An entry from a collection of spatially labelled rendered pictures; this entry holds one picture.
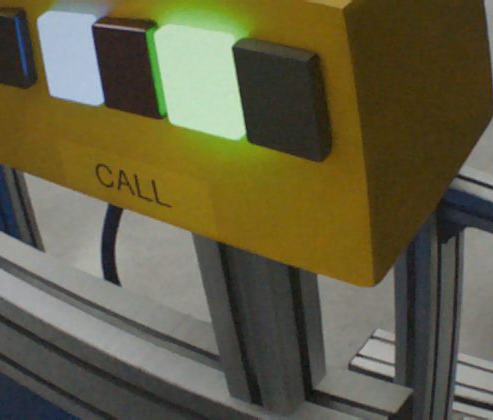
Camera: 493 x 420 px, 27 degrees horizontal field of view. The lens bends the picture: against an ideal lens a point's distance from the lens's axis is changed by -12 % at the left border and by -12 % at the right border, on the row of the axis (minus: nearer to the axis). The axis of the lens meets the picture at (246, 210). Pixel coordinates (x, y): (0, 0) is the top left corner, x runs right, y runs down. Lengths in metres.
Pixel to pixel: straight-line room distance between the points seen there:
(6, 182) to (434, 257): 0.43
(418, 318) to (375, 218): 0.81
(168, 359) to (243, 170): 0.18
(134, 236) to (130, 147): 1.62
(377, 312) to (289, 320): 1.32
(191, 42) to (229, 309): 0.15
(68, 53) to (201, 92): 0.05
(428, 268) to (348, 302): 0.71
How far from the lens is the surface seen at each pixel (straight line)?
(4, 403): 0.69
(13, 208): 0.86
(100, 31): 0.29
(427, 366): 1.14
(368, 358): 1.54
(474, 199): 0.99
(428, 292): 1.06
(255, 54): 0.26
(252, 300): 0.39
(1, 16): 0.32
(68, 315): 0.50
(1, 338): 0.56
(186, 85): 0.28
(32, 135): 0.35
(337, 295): 1.75
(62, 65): 0.31
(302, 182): 0.28
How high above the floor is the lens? 1.18
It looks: 38 degrees down
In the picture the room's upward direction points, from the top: 10 degrees counter-clockwise
